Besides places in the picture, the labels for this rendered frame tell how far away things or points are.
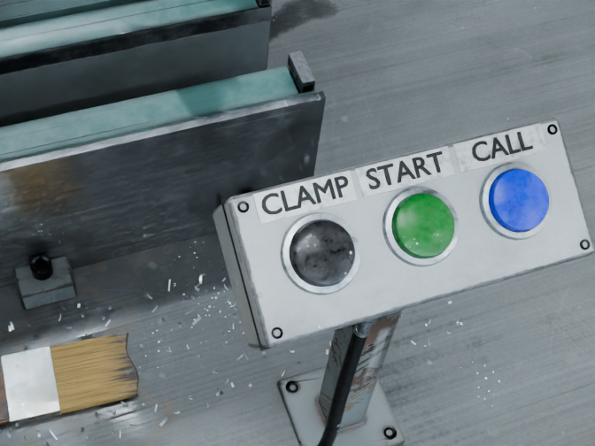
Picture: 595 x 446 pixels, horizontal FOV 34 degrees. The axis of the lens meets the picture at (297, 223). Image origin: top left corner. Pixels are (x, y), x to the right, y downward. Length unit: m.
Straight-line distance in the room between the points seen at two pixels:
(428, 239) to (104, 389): 0.32
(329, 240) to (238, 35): 0.35
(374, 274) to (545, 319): 0.33
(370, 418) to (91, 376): 0.19
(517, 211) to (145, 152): 0.28
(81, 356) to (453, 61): 0.42
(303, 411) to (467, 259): 0.26
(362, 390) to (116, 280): 0.21
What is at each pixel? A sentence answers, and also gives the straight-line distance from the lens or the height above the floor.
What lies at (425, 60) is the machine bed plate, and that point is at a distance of 0.90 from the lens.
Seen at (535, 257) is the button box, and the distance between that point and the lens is 0.48.
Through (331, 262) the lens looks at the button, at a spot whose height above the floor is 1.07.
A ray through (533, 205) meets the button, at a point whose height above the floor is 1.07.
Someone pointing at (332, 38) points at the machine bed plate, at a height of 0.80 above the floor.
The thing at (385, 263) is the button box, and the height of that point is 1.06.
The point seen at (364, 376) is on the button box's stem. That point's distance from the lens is 0.62.
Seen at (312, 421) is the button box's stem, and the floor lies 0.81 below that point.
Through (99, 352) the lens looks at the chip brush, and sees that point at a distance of 0.71.
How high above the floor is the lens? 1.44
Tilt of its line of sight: 56 degrees down
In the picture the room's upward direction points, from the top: 8 degrees clockwise
